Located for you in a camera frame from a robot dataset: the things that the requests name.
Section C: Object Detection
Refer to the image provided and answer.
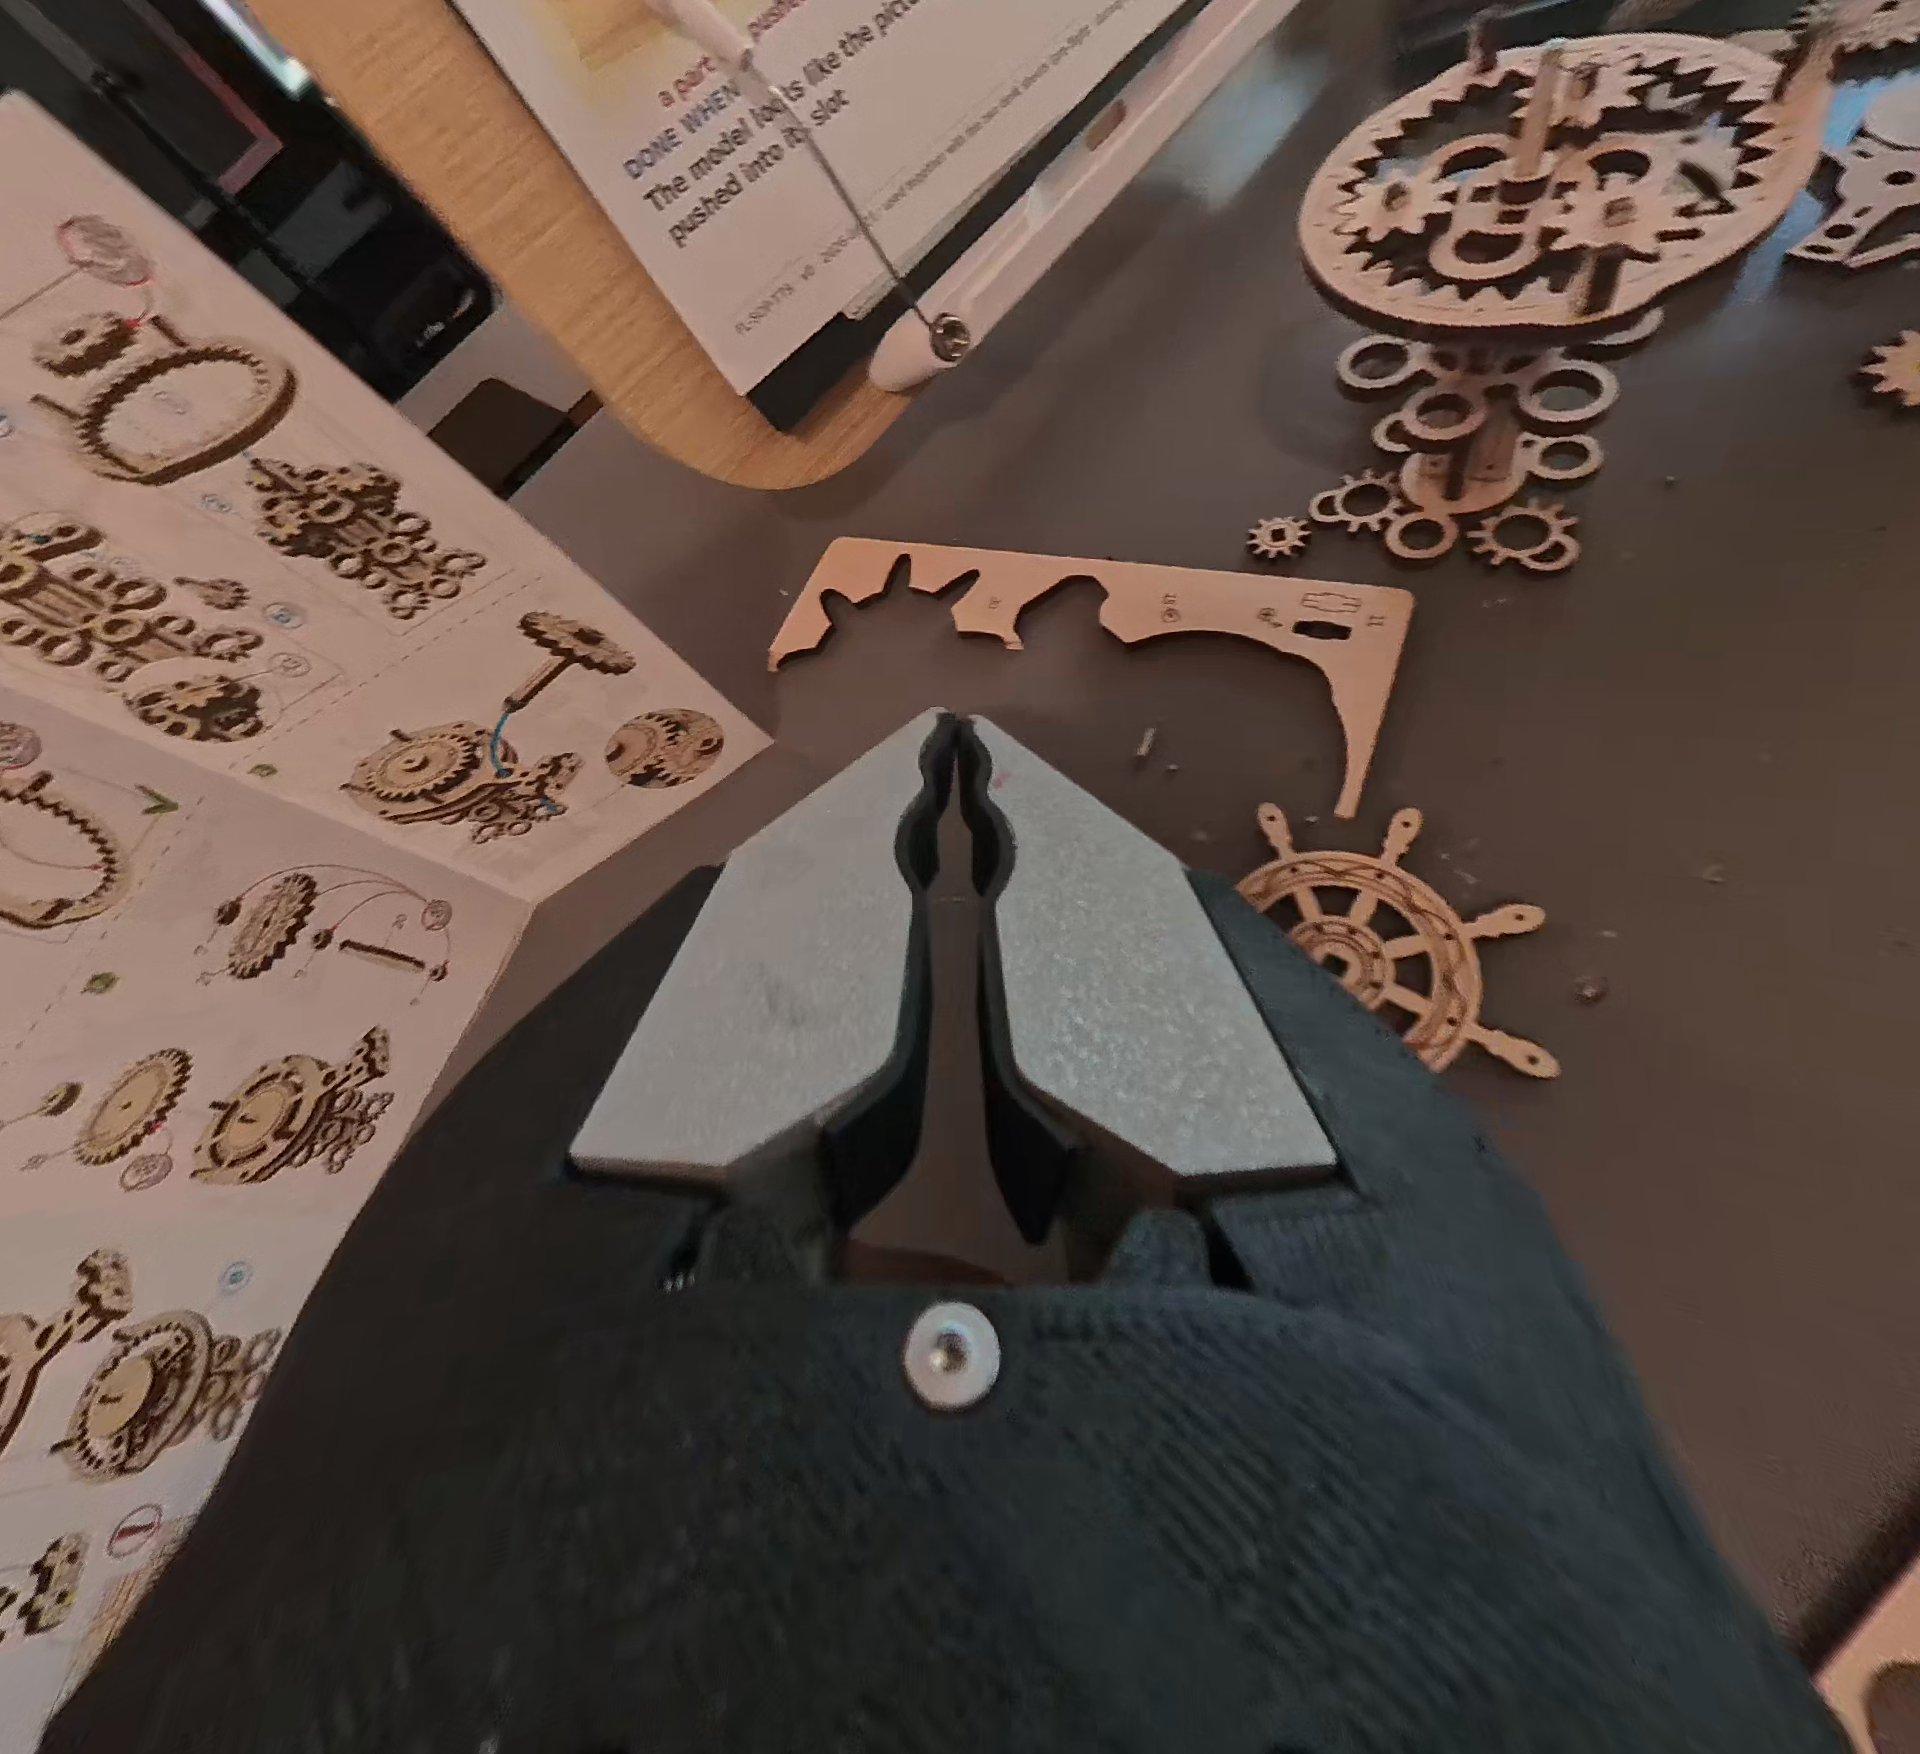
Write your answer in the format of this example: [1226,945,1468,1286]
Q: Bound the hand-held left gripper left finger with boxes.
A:
[566,708,961,1223]

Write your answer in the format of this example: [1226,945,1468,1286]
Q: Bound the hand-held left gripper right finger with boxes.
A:
[958,713,1340,1244]

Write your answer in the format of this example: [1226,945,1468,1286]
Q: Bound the paper instruction leaflet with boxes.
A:
[0,89,777,1658]

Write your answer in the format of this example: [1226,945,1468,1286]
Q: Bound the wooden gear model assembly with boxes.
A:
[1248,1,1822,578]

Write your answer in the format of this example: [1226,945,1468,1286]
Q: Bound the round wooden frame part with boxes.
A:
[1777,0,1920,274]

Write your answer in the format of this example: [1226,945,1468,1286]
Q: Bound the wooden ship wheel part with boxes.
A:
[1234,801,1561,1080]

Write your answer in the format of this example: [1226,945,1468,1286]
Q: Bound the jagged wooden sheet strip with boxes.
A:
[768,536,1416,820]

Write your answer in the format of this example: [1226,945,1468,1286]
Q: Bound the wooden document stand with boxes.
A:
[90,0,1389,491]

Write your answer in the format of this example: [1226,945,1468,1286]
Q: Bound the punched-out wooden part sheet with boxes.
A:
[1811,1627,1920,1754]

